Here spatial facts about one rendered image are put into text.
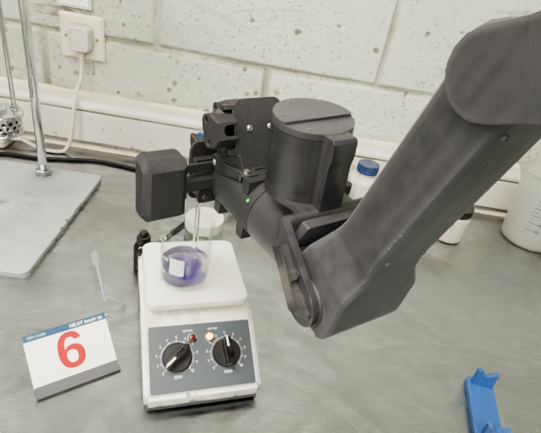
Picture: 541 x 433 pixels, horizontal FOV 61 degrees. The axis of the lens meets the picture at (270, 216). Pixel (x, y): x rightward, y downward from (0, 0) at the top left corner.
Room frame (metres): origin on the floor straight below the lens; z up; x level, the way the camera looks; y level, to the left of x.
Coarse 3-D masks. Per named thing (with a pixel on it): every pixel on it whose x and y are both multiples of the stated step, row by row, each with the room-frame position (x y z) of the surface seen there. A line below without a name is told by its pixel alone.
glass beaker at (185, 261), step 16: (192, 208) 0.46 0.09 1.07; (160, 224) 0.41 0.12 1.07; (176, 224) 0.45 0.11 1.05; (192, 224) 0.46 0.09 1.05; (208, 224) 0.45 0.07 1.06; (176, 240) 0.40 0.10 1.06; (192, 240) 0.40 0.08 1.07; (208, 240) 0.41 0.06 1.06; (160, 256) 0.41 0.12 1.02; (176, 256) 0.40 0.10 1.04; (192, 256) 0.40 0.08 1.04; (208, 256) 0.42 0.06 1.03; (160, 272) 0.41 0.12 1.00; (176, 272) 0.40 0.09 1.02; (192, 272) 0.40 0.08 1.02; (208, 272) 0.42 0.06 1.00; (176, 288) 0.40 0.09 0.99; (192, 288) 0.40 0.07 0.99
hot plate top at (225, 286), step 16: (144, 256) 0.45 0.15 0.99; (224, 256) 0.48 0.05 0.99; (144, 272) 0.42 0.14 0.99; (224, 272) 0.45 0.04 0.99; (144, 288) 0.40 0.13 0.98; (160, 288) 0.40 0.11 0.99; (208, 288) 0.41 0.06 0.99; (224, 288) 0.42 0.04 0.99; (240, 288) 0.42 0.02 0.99; (160, 304) 0.37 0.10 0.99; (176, 304) 0.38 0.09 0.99; (192, 304) 0.38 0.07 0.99; (208, 304) 0.39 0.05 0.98; (224, 304) 0.40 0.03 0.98
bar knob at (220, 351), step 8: (224, 336) 0.36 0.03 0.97; (216, 344) 0.36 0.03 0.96; (224, 344) 0.35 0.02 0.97; (232, 344) 0.36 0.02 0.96; (216, 352) 0.35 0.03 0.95; (224, 352) 0.35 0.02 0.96; (232, 352) 0.35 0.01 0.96; (216, 360) 0.34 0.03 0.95; (224, 360) 0.35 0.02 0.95; (232, 360) 0.34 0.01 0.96
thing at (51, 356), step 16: (48, 336) 0.34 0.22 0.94; (64, 336) 0.35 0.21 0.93; (80, 336) 0.36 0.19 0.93; (96, 336) 0.36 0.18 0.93; (32, 352) 0.32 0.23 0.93; (48, 352) 0.33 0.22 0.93; (64, 352) 0.34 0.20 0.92; (80, 352) 0.34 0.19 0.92; (96, 352) 0.35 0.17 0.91; (32, 368) 0.31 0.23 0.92; (48, 368) 0.32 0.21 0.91; (64, 368) 0.32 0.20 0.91
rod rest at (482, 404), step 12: (480, 372) 0.41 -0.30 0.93; (468, 384) 0.41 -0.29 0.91; (480, 384) 0.41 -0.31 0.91; (492, 384) 0.41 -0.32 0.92; (468, 396) 0.40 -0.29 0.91; (480, 396) 0.40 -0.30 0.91; (492, 396) 0.40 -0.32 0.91; (468, 408) 0.38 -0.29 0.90; (480, 408) 0.38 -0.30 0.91; (492, 408) 0.38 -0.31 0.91; (480, 420) 0.36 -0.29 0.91; (492, 420) 0.36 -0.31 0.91; (480, 432) 0.34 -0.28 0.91; (492, 432) 0.33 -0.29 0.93; (504, 432) 0.33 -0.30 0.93
